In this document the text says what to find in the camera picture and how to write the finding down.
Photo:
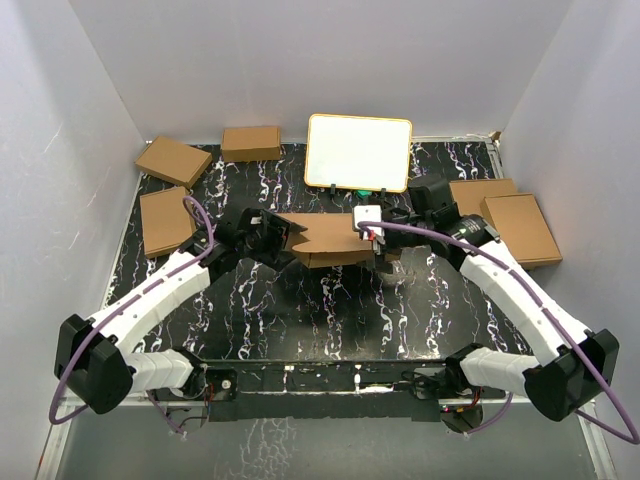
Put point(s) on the black base bar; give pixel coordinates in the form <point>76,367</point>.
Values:
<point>337,389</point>

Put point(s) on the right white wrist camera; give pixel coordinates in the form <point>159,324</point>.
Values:
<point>364,218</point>

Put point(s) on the small folded cardboard box right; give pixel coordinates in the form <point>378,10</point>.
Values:
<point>523,228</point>

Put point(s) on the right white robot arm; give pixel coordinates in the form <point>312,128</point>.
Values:
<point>569,364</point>

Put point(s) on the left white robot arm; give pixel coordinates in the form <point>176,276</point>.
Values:
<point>96,357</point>

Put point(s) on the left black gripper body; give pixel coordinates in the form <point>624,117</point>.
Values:
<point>275,235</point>

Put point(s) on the large cardboard box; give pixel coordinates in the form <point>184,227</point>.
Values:
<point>327,241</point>
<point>468,194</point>

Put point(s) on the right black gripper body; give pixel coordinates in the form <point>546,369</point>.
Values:
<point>379,248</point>

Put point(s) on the white board with yellow frame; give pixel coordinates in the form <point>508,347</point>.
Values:
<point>358,153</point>

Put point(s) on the green object under board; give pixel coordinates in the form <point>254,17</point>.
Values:
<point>362,193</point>

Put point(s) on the folded cardboard box back left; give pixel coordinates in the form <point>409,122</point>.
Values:
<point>173,161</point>

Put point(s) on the folded cardboard box back centre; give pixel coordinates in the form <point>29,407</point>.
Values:
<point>249,144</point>

